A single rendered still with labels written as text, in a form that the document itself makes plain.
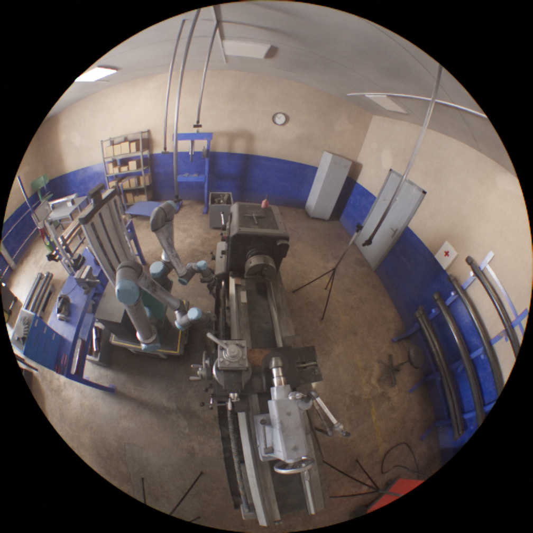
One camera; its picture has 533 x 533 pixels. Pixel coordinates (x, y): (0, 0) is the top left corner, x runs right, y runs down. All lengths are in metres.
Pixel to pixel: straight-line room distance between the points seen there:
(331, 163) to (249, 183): 2.12
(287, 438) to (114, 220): 1.63
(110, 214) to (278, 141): 3.95
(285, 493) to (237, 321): 1.52
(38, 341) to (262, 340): 2.01
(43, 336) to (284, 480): 2.16
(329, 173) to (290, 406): 4.44
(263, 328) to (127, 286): 1.16
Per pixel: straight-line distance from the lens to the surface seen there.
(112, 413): 2.62
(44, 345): 1.97
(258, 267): 1.38
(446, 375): 3.36
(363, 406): 2.76
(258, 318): 1.63
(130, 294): 0.89
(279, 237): 1.48
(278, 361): 1.08
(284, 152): 4.63
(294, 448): 1.08
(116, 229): 1.38
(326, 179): 4.61
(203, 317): 1.28
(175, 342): 2.01
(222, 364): 1.04
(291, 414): 1.04
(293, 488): 1.70
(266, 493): 1.54
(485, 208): 3.43
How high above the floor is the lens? 2.15
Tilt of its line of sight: 45 degrees down
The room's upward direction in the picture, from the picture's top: 15 degrees clockwise
